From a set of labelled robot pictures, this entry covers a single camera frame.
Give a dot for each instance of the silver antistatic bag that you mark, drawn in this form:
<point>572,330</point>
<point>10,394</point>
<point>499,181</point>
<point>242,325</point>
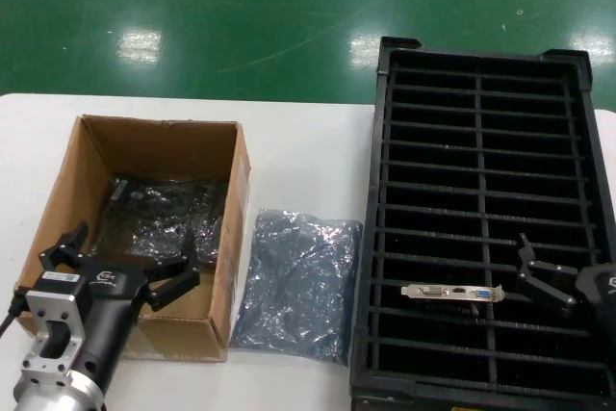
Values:
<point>298,286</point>

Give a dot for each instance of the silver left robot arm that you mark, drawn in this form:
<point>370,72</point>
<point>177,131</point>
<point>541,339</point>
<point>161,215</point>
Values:
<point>58,394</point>

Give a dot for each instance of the brown cardboard box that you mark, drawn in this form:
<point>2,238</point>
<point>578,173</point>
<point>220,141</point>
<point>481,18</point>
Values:
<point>159,141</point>

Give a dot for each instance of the black slotted plastic container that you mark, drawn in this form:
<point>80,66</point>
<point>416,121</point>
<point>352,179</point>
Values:
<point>481,141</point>

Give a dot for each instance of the graphics card with metal bracket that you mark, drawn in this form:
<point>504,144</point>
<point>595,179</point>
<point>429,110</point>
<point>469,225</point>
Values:
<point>433,292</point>

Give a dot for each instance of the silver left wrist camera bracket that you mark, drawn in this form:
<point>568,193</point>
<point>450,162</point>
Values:
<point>48,315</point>

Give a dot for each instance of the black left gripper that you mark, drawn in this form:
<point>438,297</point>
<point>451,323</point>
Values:
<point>113,305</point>

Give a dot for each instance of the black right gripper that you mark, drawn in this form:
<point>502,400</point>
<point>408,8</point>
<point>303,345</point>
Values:
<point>601,290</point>

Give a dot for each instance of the bagged graphics card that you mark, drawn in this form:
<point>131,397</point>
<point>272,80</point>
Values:
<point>159,218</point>

